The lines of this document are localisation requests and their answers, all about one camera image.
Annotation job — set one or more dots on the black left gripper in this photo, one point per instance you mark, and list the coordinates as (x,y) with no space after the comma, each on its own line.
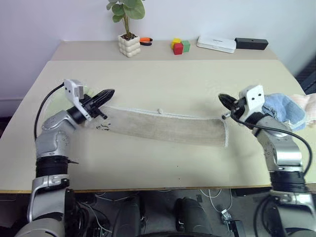
(90,108)

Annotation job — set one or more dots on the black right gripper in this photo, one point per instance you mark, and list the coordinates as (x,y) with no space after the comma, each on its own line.
(239,109)

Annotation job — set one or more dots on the beige towel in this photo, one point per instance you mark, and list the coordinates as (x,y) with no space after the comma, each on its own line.
(168,127)

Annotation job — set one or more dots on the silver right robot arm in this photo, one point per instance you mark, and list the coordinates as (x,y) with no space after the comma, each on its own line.
(284,150)

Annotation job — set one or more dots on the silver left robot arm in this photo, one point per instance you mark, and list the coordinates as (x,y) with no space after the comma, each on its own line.
(50,145)

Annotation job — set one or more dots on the blue crumpled towel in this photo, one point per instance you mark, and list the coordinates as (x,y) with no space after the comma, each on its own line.
(284,108)

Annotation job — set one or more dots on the pale pink crumpled towel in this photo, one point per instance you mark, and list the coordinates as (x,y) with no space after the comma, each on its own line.
(309,106)

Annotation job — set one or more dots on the white bubble plant pot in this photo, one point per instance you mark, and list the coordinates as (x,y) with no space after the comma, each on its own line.
(129,45)

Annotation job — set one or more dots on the white flat box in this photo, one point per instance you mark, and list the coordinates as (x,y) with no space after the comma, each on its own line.
(216,44)

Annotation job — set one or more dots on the black rectangular box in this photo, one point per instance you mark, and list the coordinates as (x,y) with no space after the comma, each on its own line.
(251,43)

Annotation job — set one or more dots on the orange black pliers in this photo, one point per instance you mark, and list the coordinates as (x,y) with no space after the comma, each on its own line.
(145,40)

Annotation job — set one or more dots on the green wooden block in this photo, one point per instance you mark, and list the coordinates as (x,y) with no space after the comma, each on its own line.
(186,46)

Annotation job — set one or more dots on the red wooden block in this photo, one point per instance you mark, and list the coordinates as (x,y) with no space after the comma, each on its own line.
(178,49)

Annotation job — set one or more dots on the yellow wooden block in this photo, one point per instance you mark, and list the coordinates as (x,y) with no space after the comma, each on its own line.
(175,41)

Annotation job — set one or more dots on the green leafy plant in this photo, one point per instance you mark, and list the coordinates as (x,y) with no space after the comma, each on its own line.
(127,10)

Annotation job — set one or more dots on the dark rounded shape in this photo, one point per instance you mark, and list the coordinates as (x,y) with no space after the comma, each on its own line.
(192,214)

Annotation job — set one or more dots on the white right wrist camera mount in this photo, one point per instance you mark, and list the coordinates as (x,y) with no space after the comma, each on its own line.
(254,98)

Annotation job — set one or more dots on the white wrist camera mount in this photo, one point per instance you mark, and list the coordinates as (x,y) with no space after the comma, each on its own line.
(254,98)
(74,89)

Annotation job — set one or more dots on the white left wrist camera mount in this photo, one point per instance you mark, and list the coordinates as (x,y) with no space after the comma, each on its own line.
(74,89)

